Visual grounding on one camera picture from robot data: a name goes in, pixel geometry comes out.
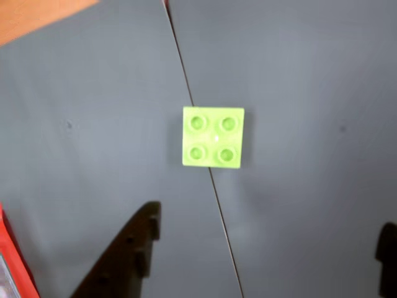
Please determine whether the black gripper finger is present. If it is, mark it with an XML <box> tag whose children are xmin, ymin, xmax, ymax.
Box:
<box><xmin>374</xmin><ymin>222</ymin><xmax>397</xmax><ymax>298</ymax></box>
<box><xmin>70</xmin><ymin>201</ymin><xmax>162</xmax><ymax>298</ymax></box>

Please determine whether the green lego block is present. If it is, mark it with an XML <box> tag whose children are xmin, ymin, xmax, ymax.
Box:
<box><xmin>181</xmin><ymin>106</ymin><xmax>245</xmax><ymax>169</ymax></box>

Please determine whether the transparent acrylic box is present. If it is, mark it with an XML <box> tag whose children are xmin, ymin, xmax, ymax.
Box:
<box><xmin>0</xmin><ymin>253</ymin><xmax>15</xmax><ymax>298</ymax></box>

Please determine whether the red tape strip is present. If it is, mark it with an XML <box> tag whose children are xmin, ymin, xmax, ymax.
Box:
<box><xmin>0</xmin><ymin>201</ymin><xmax>40</xmax><ymax>298</ymax></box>

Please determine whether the dark gray mat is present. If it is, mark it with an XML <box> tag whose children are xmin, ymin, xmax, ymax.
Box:
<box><xmin>167</xmin><ymin>0</ymin><xmax>397</xmax><ymax>298</ymax></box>
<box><xmin>0</xmin><ymin>0</ymin><xmax>244</xmax><ymax>298</ymax></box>

